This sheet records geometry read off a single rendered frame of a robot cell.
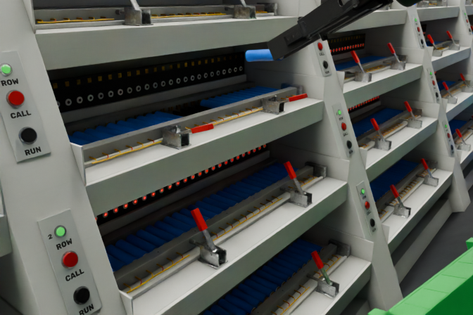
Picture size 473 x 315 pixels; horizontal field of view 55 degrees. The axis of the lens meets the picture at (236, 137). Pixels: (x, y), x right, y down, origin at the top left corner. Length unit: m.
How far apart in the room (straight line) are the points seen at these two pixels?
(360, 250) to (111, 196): 0.65
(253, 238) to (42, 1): 0.52
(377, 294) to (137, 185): 0.68
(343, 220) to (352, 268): 0.11
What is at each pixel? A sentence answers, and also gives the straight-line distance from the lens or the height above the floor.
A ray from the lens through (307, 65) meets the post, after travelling 1.03.
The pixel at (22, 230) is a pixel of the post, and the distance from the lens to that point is 0.54.
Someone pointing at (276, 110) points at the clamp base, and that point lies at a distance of 0.88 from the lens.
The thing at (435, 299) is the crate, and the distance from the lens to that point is 0.78.
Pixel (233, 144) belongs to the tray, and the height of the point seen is 0.51.
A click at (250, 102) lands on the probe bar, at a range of 0.88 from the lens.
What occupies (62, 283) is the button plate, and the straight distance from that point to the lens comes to 0.56.
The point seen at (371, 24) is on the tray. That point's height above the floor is 0.68.
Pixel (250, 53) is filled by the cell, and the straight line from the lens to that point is 0.73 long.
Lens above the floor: 0.56
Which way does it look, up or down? 3 degrees down
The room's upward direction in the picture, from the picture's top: 17 degrees counter-clockwise
